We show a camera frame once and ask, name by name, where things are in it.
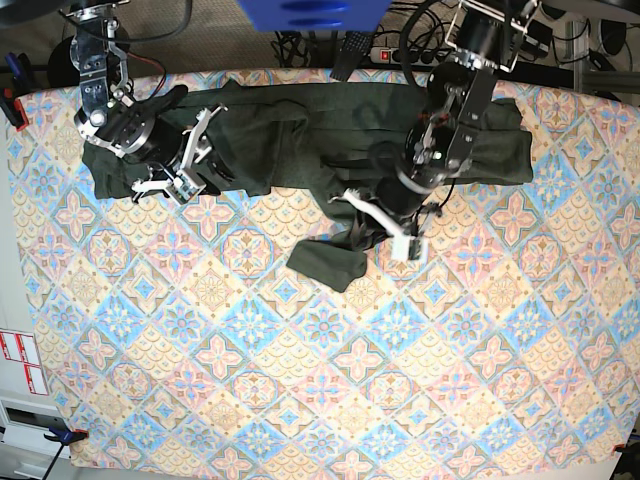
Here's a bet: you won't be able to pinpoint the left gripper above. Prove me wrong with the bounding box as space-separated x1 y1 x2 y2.
328 177 440 262

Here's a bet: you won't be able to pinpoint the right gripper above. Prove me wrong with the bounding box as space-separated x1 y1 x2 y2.
124 103 235 203

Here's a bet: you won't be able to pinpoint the dark green long-sleeve shirt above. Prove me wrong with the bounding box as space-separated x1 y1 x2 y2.
81 78 534 294

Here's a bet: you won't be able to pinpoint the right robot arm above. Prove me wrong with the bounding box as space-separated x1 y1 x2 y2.
1 1 235 205

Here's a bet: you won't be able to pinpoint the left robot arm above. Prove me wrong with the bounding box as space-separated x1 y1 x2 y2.
336 1 540 261

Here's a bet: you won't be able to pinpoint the patterned tile tablecloth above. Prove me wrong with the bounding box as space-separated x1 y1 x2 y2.
2 82 639 479

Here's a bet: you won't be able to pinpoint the black round stool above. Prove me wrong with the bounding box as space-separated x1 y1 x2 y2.
47 36 80 89

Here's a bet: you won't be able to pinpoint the blue plastic box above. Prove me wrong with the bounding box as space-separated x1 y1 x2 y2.
238 0 391 32

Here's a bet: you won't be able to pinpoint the black remote keypad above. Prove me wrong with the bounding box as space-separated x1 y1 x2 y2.
330 31 374 82

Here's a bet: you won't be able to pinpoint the red white label stickers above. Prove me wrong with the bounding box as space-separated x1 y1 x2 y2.
1 330 49 396

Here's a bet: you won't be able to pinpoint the blue clamp bottom left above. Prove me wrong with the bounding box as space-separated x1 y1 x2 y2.
42 428 90 480

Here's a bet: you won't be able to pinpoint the white cabinet drawer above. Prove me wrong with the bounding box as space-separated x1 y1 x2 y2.
1 397 67 478

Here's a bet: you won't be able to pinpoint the orange clamp bottom right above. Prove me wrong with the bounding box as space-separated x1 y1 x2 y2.
614 444 635 454

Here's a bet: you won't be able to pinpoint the white power strip red switch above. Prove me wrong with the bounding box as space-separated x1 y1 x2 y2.
368 46 452 69

